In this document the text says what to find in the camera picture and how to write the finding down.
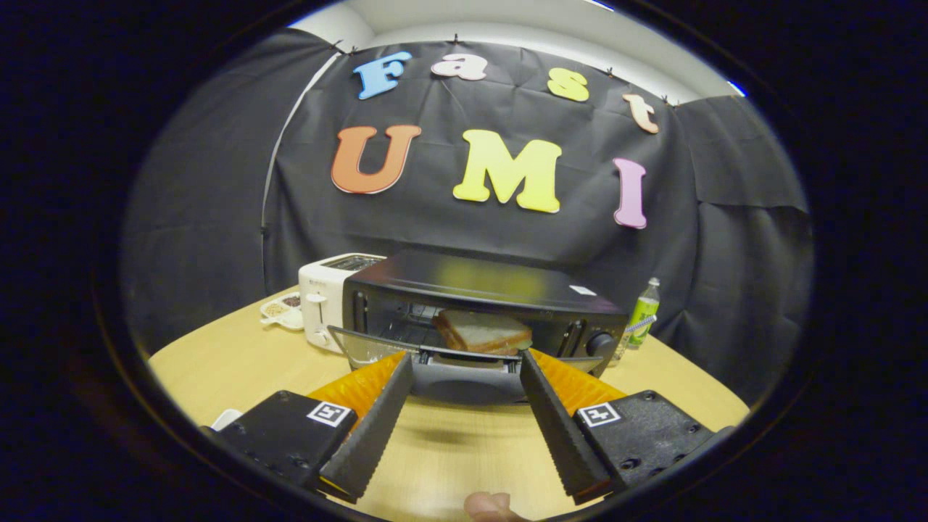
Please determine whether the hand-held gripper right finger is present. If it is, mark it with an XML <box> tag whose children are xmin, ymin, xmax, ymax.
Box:
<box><xmin>519</xmin><ymin>348</ymin><xmax>733</xmax><ymax>506</ymax></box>

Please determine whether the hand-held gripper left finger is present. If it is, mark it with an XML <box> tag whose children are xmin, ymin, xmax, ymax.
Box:
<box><xmin>203</xmin><ymin>353</ymin><xmax>415</xmax><ymax>505</ymax></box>

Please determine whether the toast bread sandwich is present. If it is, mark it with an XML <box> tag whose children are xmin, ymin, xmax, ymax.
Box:
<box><xmin>433</xmin><ymin>310</ymin><xmax>534</xmax><ymax>356</ymax></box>

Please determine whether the black toaster oven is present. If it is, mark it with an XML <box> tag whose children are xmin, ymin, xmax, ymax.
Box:
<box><xmin>328</xmin><ymin>250</ymin><xmax>630</xmax><ymax>405</ymax></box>

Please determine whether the white pop-up toaster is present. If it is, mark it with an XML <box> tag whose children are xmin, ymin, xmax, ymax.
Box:
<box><xmin>298</xmin><ymin>253</ymin><xmax>386</xmax><ymax>355</ymax></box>

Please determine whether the green label plastic bottle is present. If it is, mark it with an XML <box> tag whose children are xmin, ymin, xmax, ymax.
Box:
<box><xmin>625</xmin><ymin>277</ymin><xmax>661</xmax><ymax>350</ymax></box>

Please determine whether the white divided snack dish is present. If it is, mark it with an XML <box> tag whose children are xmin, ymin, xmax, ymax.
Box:
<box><xmin>260</xmin><ymin>291</ymin><xmax>305</xmax><ymax>331</ymax></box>

